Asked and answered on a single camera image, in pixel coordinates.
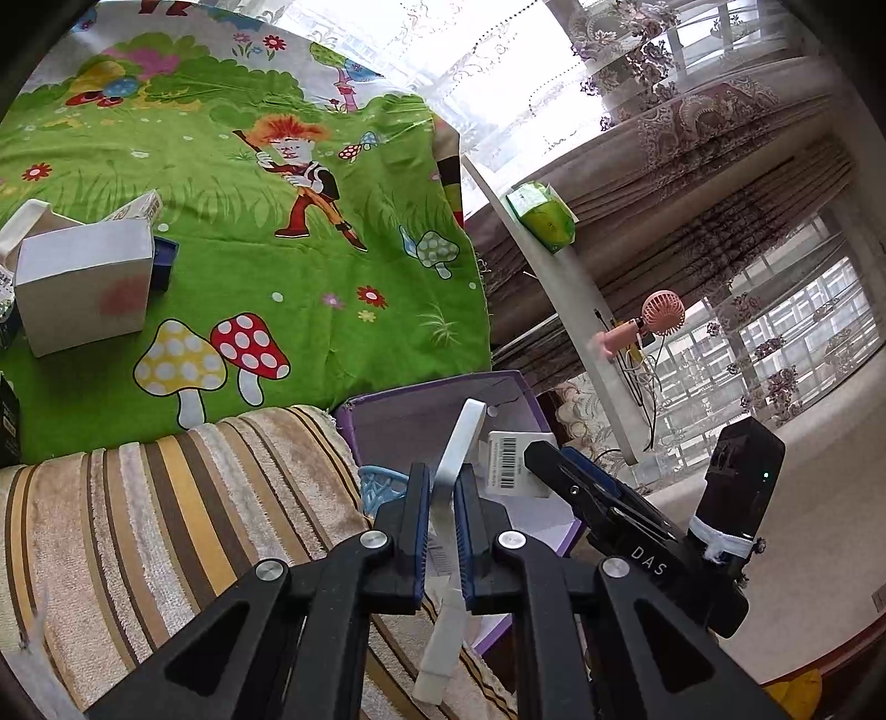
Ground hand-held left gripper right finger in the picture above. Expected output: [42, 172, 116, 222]
[453, 462, 790, 720]

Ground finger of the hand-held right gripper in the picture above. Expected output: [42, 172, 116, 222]
[559, 445, 677, 539]
[522, 441, 619, 532]

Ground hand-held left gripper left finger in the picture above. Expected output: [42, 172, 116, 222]
[83, 462, 434, 720]

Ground white barcode label carton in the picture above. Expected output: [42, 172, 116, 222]
[481, 429, 559, 500]

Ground thin white carton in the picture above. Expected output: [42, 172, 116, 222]
[413, 398, 490, 704]

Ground purple box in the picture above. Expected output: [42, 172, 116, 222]
[332, 370, 586, 656]

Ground blue plastic base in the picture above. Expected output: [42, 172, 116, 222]
[151, 237, 182, 296]

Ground light blue plastic basket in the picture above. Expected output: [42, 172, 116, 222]
[358, 462, 411, 517]

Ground yellow cloth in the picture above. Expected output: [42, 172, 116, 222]
[761, 670, 827, 720]

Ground pink handheld fan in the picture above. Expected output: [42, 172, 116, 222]
[588, 289, 688, 362]

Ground white windowsill board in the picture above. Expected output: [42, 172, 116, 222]
[460, 156, 667, 470]

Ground green tissue packet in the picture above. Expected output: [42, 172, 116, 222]
[505, 178, 580, 256]

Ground brown patterned curtain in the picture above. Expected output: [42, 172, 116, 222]
[471, 0, 886, 434]

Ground striped towel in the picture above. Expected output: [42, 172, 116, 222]
[0, 405, 520, 720]

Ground cartoon printed blanket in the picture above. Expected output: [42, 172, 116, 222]
[0, 0, 494, 466]

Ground white fluffy cloth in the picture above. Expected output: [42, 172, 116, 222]
[0, 588, 82, 720]

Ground pile of white boxes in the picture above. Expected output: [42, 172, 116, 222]
[0, 189, 166, 359]

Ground black box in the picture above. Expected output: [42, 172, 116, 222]
[0, 372, 24, 467]

